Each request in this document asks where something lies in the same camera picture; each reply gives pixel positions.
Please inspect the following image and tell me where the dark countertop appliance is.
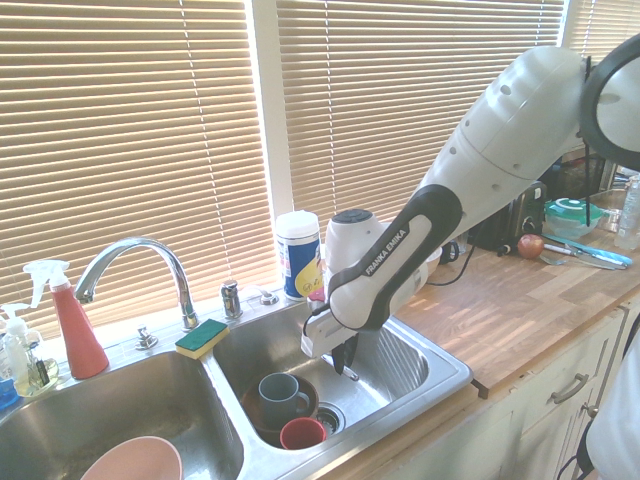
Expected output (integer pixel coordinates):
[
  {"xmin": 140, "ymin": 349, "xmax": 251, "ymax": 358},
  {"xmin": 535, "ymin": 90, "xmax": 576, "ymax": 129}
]
[{"xmin": 539, "ymin": 149, "xmax": 619, "ymax": 202}]

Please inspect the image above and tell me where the red cup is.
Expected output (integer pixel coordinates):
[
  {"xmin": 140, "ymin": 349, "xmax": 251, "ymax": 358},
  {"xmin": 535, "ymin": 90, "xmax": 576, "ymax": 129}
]
[{"xmin": 279, "ymin": 417, "xmax": 329, "ymax": 451}]

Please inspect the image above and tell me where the sink drain strainer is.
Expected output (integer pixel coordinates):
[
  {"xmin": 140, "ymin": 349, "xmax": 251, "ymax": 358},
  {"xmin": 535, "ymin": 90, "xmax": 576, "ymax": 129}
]
[{"xmin": 315, "ymin": 403, "xmax": 347, "ymax": 433}]

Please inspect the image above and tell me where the medium beige window blind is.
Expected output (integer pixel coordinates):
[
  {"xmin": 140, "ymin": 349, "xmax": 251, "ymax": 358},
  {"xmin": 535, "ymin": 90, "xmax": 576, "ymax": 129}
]
[{"xmin": 276, "ymin": 0, "xmax": 566, "ymax": 243}]

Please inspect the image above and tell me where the metal drawer handle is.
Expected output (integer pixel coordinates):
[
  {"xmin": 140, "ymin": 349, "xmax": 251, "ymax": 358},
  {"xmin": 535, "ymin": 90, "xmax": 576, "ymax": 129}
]
[{"xmin": 550, "ymin": 373, "xmax": 591, "ymax": 406}]

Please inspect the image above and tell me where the black toaster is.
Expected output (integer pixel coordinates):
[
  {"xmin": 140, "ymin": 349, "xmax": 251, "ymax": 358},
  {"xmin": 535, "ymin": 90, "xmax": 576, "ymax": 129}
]
[{"xmin": 469, "ymin": 179, "xmax": 549, "ymax": 252}]

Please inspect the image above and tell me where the grey mug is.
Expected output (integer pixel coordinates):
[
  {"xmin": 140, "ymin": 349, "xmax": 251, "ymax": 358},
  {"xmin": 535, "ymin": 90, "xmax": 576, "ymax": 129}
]
[{"xmin": 257, "ymin": 372, "xmax": 313, "ymax": 426}]

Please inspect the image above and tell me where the stainless steel double sink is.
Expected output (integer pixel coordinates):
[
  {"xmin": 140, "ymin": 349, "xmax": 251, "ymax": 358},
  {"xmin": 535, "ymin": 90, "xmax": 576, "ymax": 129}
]
[{"xmin": 0, "ymin": 272, "xmax": 474, "ymax": 480}]

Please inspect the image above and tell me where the black cable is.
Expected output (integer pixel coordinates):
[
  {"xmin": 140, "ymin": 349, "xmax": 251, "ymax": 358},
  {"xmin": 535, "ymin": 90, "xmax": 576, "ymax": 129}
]
[{"xmin": 424, "ymin": 238, "xmax": 477, "ymax": 288}]

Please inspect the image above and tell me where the brown bowl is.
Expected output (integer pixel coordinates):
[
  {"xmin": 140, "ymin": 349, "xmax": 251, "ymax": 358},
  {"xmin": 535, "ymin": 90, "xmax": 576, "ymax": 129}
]
[{"xmin": 241, "ymin": 373, "xmax": 322, "ymax": 437}]

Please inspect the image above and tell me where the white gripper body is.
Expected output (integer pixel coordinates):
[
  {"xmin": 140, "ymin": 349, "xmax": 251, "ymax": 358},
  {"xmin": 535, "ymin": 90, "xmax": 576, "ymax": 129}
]
[{"xmin": 299, "ymin": 305, "xmax": 362, "ymax": 359}]

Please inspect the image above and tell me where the cream kitchen cabinet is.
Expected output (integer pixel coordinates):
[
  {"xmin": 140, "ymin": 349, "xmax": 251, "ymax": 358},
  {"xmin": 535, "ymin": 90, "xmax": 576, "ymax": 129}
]
[{"xmin": 344, "ymin": 299, "xmax": 640, "ymax": 480}]

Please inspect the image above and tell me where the teal knife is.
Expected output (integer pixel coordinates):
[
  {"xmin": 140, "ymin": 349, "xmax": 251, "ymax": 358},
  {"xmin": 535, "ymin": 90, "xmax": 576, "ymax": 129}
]
[{"xmin": 542, "ymin": 232, "xmax": 633, "ymax": 267}]

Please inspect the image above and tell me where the red apple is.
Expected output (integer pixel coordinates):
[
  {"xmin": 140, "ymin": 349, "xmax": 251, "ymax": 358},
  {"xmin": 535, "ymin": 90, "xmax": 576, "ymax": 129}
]
[{"xmin": 517, "ymin": 233, "xmax": 546, "ymax": 260}]

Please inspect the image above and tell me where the small chrome sink knob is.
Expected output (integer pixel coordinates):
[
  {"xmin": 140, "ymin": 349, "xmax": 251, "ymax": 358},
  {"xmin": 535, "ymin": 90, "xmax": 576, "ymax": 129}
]
[{"xmin": 135, "ymin": 325, "xmax": 160, "ymax": 351}]

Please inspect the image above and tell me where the chrome curved faucet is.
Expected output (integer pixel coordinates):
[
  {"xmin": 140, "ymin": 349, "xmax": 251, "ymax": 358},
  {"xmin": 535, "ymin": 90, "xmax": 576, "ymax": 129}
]
[{"xmin": 73, "ymin": 236, "xmax": 202, "ymax": 332}]

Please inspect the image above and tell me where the red spray bottle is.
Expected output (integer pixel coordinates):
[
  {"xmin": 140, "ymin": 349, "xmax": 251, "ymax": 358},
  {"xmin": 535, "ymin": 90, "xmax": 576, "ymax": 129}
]
[{"xmin": 22, "ymin": 259, "xmax": 111, "ymax": 381}]

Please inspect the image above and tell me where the clear container green lid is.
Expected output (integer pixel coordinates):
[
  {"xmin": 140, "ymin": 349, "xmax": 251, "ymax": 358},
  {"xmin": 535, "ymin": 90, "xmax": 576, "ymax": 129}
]
[{"xmin": 543, "ymin": 197, "xmax": 606, "ymax": 241}]

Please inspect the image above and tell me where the wide beige window blind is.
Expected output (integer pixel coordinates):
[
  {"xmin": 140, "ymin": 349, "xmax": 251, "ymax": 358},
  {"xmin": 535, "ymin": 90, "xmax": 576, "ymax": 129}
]
[{"xmin": 0, "ymin": 0, "xmax": 264, "ymax": 342}]

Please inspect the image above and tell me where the cream bowl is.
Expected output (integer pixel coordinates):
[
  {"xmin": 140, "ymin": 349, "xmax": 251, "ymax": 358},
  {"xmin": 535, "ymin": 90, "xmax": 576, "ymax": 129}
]
[{"xmin": 424, "ymin": 245, "xmax": 445, "ymax": 281}]

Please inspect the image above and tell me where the clear soap pump bottle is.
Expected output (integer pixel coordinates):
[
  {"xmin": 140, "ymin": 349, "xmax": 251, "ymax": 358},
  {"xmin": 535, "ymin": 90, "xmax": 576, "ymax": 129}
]
[{"xmin": 0, "ymin": 302, "xmax": 61, "ymax": 399}]

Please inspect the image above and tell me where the clear plastic water bottle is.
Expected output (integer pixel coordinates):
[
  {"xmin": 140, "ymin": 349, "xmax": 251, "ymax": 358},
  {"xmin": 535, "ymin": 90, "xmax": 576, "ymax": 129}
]
[{"xmin": 613, "ymin": 174, "xmax": 640, "ymax": 252}]

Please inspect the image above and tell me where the white wipes canister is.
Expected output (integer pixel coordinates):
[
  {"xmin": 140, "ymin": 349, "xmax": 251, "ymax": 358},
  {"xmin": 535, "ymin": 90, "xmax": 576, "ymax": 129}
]
[{"xmin": 276, "ymin": 210, "xmax": 327, "ymax": 303}]

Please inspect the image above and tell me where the pink bowl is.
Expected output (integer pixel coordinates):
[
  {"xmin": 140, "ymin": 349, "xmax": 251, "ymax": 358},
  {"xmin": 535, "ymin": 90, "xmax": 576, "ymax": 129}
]
[{"xmin": 79, "ymin": 435, "xmax": 184, "ymax": 480}]

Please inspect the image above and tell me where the blue dish soap bottle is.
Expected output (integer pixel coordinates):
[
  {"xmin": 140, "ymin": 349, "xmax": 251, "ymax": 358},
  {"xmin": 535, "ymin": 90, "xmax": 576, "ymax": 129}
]
[{"xmin": 0, "ymin": 374, "xmax": 20, "ymax": 413}]

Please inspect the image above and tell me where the person in white shirt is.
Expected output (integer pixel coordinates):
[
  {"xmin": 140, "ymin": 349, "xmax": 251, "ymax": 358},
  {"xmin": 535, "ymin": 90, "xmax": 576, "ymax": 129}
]
[{"xmin": 557, "ymin": 327, "xmax": 640, "ymax": 480}]

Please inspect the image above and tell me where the green and yellow sponge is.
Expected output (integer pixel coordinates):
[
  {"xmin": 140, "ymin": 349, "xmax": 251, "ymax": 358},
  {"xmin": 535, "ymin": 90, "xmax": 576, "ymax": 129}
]
[{"xmin": 174, "ymin": 319, "xmax": 231, "ymax": 361}]

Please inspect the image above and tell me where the narrow beige window blind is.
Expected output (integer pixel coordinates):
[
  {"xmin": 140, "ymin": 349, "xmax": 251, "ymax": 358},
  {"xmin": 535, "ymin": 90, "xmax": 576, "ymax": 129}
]
[{"xmin": 569, "ymin": 0, "xmax": 640, "ymax": 57}]

